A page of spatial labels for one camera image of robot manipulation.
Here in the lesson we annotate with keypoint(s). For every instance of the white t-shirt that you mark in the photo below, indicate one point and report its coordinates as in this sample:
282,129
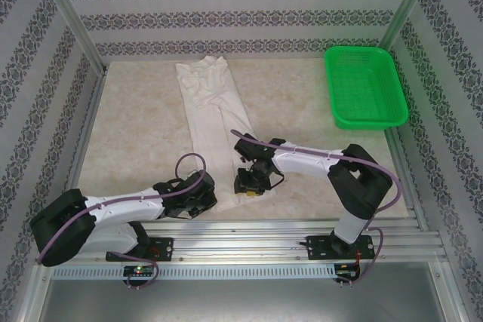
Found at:
203,84

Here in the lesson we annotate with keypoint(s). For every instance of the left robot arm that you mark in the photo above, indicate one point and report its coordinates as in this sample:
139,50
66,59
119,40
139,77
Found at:
124,209

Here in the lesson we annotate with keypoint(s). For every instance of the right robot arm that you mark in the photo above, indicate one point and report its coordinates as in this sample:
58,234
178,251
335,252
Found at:
358,182

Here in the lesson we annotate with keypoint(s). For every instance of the left controller board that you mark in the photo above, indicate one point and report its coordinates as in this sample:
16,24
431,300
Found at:
139,270

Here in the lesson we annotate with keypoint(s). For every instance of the controller board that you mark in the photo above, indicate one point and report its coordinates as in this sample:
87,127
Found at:
345,269
139,270

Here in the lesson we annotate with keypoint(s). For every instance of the grey sheet metal tray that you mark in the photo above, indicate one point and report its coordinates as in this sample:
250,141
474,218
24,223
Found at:
241,299

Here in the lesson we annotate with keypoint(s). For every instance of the right controller board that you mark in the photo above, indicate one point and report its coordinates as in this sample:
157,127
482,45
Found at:
345,269

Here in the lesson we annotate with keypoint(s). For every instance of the green plastic basket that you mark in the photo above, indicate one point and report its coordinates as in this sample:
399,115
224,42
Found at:
362,84

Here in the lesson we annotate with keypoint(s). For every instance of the aluminium mounting rail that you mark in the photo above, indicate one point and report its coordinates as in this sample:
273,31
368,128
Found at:
241,241

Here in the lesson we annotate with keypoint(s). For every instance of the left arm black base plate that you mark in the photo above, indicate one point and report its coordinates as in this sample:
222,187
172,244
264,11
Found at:
162,248

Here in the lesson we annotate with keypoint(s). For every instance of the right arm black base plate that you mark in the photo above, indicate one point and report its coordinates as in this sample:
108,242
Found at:
320,248

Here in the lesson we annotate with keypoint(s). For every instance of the aluminium frame post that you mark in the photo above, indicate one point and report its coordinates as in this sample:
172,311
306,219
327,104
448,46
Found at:
407,5
73,22

